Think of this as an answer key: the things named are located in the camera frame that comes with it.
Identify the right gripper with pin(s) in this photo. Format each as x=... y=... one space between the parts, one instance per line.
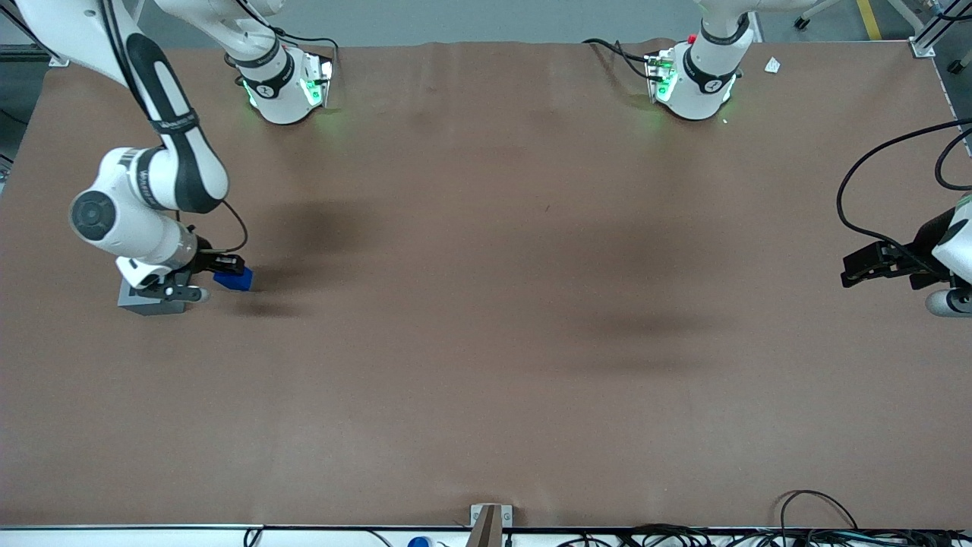
x=205 y=262

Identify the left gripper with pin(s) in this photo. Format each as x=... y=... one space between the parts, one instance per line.
x=921 y=245

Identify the blue plastic part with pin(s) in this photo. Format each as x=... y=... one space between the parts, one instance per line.
x=237 y=283

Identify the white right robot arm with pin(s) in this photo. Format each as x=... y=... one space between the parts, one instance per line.
x=182 y=175

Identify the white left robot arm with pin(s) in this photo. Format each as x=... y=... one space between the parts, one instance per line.
x=702 y=83

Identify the gray square base block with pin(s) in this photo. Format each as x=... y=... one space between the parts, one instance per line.
x=152 y=308

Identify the black caster wheel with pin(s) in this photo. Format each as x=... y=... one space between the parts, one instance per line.
x=957 y=67

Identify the white paper scrap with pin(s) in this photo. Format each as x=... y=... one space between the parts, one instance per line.
x=772 y=65

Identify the white chair leg with caster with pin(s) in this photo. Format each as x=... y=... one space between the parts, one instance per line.
x=800 y=23

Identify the brown table mat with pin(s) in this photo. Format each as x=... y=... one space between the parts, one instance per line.
x=486 y=304

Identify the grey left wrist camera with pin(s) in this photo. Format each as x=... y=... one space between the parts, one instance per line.
x=949 y=302

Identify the aluminium frame profile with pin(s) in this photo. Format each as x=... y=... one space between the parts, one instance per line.
x=59 y=61
x=923 y=47

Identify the white table edge rail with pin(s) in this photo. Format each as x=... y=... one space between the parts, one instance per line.
x=152 y=538

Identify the gray metal mounting bracket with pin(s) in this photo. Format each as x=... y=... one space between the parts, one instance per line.
x=474 y=510

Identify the brown camera post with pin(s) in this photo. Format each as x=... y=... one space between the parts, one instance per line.
x=486 y=532

